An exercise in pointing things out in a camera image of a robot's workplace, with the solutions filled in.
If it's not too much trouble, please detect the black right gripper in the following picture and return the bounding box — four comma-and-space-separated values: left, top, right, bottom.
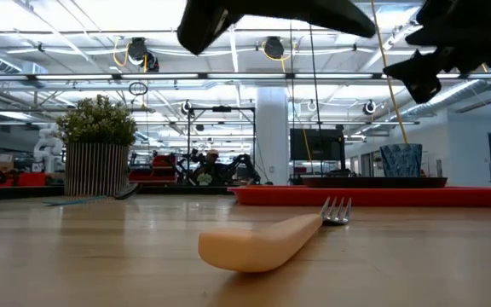
384, 0, 491, 105

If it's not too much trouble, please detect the dark round plate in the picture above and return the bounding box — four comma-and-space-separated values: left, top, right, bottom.
300, 176, 448, 189

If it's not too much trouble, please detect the fork with beige handle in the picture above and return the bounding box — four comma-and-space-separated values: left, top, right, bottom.
197, 195, 352, 274

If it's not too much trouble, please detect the red plastic tray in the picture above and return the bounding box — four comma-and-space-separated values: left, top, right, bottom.
227, 184, 491, 209

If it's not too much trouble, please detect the overhead light bar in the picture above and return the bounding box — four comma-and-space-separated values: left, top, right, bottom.
0, 72, 491, 82

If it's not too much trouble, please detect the white round column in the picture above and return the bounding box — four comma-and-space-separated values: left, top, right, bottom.
255, 87, 291, 185

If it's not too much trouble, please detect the black screen on stand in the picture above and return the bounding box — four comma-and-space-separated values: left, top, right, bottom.
289, 128, 346, 162

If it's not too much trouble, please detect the person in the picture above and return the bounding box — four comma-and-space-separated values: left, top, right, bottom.
194, 148, 229, 187

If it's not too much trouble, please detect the red tool cart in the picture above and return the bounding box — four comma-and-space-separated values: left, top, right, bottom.
128, 153, 178, 185

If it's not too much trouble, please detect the potted plant in striped planter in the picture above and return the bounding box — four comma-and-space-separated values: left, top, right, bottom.
55, 94, 138, 198

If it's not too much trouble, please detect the white humanoid robot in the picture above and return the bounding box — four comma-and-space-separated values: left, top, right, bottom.
32, 123, 66, 172

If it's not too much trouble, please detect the yellow hanging cable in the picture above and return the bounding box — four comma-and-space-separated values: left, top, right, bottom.
369, 0, 409, 145

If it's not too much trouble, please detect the black ceiling cable reel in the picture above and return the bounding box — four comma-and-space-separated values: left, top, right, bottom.
145, 50, 160, 73
126, 37, 149, 65
263, 36, 286, 60

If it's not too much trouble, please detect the black hanging cable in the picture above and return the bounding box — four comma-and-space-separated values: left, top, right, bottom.
288, 19, 296, 130
308, 21, 323, 174

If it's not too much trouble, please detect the black coiled cable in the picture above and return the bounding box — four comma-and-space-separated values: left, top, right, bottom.
127, 81, 149, 97

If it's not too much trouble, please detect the black gantry frame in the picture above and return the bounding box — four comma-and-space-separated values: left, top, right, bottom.
185, 106, 257, 174

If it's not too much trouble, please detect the red equipment with black hose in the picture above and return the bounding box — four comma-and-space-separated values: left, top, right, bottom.
0, 159, 49, 188

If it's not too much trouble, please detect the black table frame rail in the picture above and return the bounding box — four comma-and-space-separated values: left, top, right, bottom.
0, 184, 234, 202

